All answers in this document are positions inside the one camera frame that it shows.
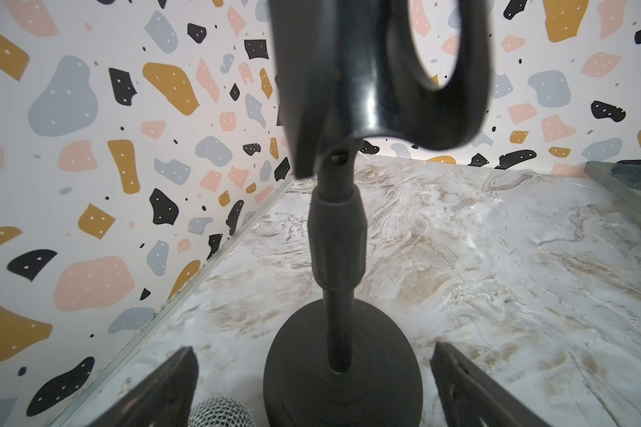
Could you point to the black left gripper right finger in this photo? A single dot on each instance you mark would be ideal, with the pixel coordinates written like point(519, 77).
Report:
point(470, 397)

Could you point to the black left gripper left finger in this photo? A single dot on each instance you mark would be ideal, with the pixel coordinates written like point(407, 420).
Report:
point(163, 398)

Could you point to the glitter handheld microphone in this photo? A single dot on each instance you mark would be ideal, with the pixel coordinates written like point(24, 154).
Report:
point(221, 412)

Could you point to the grey compartment organizer box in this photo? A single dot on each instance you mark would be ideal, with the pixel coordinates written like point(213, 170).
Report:
point(622, 178)

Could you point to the black microphone stand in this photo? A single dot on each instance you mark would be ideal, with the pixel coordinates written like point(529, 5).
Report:
point(349, 71)

